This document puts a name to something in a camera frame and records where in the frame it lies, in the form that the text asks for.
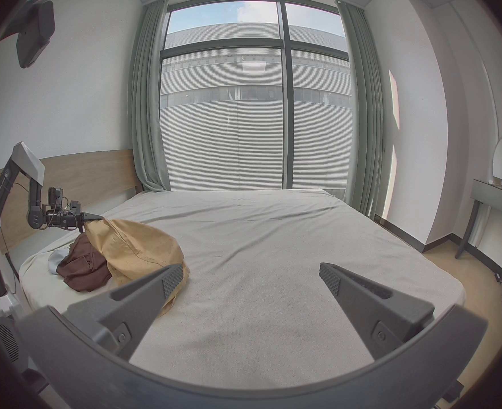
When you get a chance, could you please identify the tan shorts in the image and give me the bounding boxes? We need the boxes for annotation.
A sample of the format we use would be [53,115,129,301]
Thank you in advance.
[85,218,191,319]

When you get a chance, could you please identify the window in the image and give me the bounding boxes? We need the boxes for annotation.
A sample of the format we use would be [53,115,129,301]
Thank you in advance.
[159,0,356,207]

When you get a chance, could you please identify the white garment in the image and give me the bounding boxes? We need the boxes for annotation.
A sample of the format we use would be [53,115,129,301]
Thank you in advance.
[45,247,72,277]

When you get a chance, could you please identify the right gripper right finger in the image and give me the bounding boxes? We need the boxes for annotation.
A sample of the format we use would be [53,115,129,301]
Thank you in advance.
[319,262,436,364]

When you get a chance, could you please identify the bed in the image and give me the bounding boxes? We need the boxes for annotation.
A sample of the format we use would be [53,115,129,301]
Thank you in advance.
[0,149,467,389]

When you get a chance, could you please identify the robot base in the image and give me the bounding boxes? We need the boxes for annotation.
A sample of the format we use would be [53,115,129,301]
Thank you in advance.
[0,290,49,399]

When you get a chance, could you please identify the grey dressing table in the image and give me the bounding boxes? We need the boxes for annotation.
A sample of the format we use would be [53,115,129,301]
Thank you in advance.
[455,178,502,267]

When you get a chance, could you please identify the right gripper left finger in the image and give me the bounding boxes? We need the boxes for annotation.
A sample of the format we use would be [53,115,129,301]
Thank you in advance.
[67,263,185,363]

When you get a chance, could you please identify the brown shorts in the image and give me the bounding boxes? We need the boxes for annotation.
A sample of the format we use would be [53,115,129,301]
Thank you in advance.
[57,233,113,293]

